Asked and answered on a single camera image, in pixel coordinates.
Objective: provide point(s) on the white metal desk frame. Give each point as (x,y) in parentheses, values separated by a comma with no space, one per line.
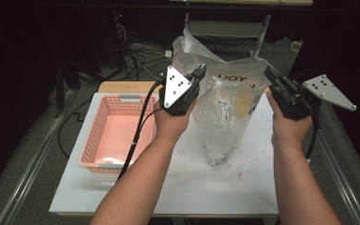
(225,28)

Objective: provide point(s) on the pink plastic basket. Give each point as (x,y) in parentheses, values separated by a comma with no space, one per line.
(115,134)

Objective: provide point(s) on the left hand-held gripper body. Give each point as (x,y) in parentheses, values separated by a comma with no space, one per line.
(175,87)

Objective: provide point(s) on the white plastic bag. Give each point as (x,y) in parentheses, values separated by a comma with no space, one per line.
(225,125)

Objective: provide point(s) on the white power adapter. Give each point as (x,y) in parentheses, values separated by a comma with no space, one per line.
(168,53)

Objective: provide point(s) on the white floor box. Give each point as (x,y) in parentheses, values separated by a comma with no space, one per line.
(296,46)

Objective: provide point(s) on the wooden table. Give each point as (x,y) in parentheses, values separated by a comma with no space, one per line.
(125,86)

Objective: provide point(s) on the person's left hand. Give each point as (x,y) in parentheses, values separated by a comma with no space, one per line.
(170,126)

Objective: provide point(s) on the metal floor rail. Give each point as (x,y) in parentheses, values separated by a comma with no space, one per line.
(34,162)
(340,175)

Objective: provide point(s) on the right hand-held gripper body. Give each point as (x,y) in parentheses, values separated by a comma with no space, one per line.
(293,100)

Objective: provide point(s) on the person's right hand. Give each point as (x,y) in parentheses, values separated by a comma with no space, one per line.
(289,132)

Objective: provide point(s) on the white board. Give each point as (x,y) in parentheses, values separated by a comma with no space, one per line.
(200,187)

